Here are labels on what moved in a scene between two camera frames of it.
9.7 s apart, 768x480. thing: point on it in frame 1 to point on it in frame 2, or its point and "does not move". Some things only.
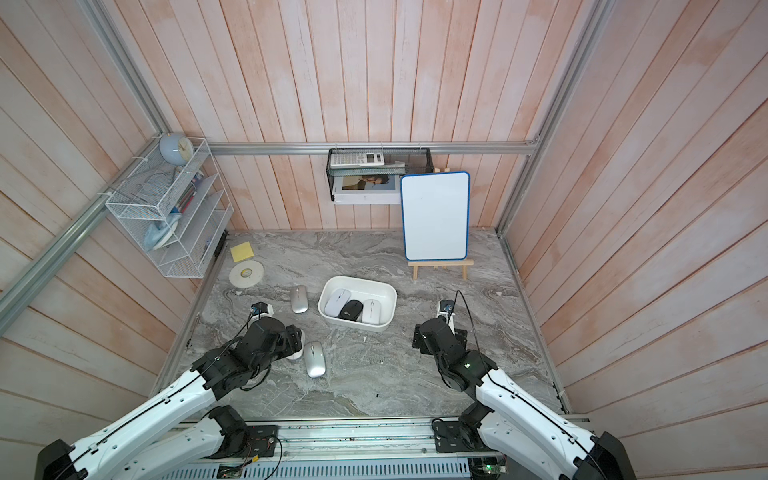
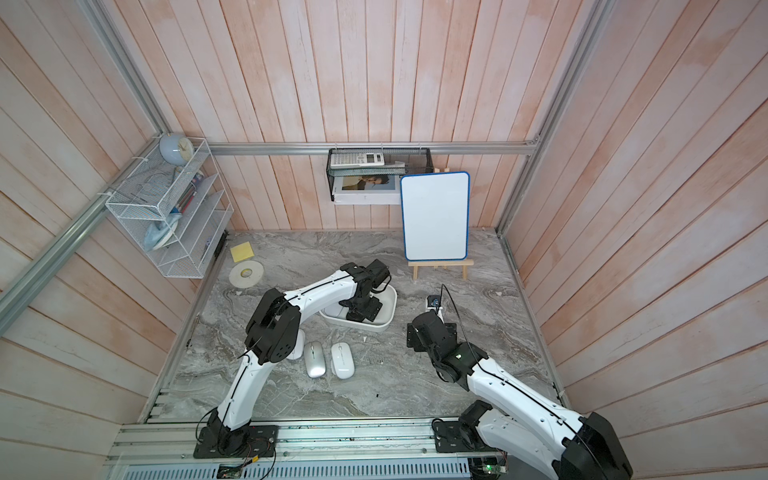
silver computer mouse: x=316 y=363 does not move
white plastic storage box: x=358 y=303 does not move
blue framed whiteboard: x=436 y=210 does not move
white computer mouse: x=337 y=301 to x=342 y=360
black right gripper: x=424 y=347 does not move
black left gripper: x=290 y=341 to x=369 y=312
